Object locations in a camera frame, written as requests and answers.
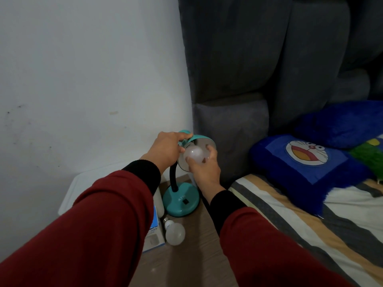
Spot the person's right forearm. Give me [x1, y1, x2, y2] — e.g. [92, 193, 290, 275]
[209, 190, 353, 287]

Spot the teal gooseneck desk lamp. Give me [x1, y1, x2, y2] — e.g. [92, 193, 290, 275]
[162, 130, 216, 218]

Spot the person's left forearm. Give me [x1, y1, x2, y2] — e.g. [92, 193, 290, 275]
[0, 160, 161, 287]

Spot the grey upholstered headboard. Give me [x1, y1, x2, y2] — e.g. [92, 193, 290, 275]
[177, 0, 383, 189]

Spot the blue fluffy pillow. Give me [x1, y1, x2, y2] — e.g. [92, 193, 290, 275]
[294, 100, 383, 150]

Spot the person's right hand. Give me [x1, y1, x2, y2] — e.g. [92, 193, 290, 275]
[185, 145, 225, 203]

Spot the person's left hand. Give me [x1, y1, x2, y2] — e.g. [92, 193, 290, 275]
[140, 131, 194, 174]

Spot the striped bed sheet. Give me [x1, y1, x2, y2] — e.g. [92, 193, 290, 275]
[228, 174, 383, 287]

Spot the blue cartoon cat pillow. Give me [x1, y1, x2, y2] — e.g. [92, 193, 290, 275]
[249, 134, 373, 217]

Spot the blue white bulb box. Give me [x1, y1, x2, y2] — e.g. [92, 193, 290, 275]
[142, 205, 166, 253]

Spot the green fluffy pillow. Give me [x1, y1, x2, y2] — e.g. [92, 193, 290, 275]
[348, 138, 383, 181]

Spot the white light bulb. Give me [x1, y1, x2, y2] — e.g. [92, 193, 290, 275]
[163, 217, 186, 246]
[183, 146, 210, 165]

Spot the white storage box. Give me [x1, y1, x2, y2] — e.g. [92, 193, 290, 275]
[58, 160, 190, 217]

